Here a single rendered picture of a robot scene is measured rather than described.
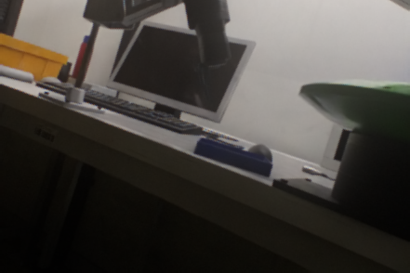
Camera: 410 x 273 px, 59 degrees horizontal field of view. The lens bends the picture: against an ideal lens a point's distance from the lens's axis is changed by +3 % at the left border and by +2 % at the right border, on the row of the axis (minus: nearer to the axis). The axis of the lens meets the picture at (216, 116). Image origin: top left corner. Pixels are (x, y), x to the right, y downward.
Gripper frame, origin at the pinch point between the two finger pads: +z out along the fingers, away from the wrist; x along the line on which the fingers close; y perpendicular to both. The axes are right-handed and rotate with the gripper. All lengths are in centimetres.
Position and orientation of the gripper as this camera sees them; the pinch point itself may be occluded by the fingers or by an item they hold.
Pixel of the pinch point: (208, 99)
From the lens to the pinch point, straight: 63.6
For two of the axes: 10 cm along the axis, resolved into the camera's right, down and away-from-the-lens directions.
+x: -1.5, -0.5, 9.9
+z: 1.7, 9.8, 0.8
